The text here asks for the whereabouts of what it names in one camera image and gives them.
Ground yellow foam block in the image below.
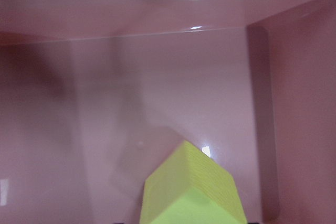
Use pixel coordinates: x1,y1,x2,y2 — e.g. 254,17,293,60
140,141,248,223

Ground pink plastic bin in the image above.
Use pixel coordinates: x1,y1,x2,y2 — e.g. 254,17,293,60
1,0,335,223

